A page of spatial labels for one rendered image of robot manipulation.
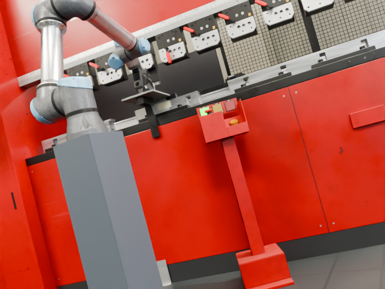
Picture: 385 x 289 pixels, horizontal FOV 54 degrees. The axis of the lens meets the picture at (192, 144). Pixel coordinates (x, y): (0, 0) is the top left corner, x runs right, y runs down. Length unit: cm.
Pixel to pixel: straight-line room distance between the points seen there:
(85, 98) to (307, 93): 105
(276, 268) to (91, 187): 86
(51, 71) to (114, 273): 79
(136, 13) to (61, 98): 102
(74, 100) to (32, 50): 127
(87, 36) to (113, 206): 135
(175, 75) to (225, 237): 124
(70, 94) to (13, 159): 107
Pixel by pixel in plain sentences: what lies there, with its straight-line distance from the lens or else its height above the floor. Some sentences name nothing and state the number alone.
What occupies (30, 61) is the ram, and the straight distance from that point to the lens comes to 263.
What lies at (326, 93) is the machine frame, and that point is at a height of 74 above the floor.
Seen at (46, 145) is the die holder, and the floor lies 93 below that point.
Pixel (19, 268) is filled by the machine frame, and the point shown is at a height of 27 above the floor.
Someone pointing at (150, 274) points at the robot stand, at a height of 25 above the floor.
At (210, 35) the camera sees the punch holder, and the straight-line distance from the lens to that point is 214.
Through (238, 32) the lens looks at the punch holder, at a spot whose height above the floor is 119.
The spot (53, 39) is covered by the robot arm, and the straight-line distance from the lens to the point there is 165.
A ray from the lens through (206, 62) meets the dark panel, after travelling 268.
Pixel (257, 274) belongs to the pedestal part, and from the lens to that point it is 173.
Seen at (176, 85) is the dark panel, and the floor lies 115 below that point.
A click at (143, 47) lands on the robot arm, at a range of 185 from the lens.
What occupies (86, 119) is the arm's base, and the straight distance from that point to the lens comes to 138.
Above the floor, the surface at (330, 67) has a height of 86.
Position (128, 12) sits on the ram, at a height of 152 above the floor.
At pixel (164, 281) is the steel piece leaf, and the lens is 217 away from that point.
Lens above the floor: 59
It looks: 3 degrees up
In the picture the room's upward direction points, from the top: 15 degrees counter-clockwise
